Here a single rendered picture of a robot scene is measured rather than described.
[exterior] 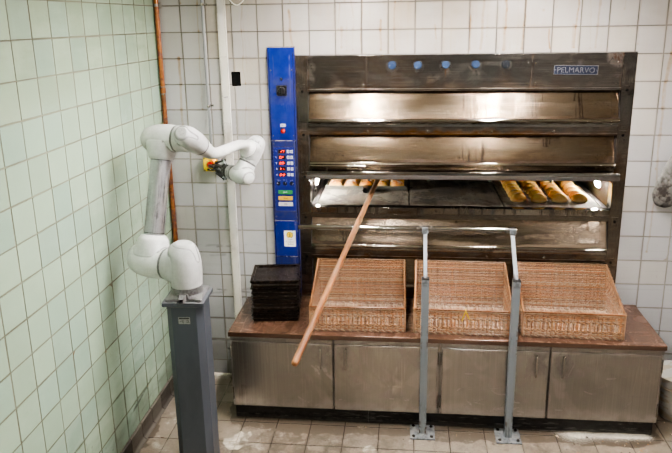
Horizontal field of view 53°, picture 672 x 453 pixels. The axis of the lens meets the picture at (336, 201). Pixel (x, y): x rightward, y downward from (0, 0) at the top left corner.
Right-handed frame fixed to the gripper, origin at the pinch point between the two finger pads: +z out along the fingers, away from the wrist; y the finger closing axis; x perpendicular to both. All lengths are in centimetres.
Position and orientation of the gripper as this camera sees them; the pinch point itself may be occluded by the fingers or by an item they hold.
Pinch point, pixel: (213, 166)
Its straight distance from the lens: 413.6
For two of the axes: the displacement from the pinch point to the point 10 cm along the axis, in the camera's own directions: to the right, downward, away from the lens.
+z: -6.3, -1.9, 7.5
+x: 7.8, -1.8, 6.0
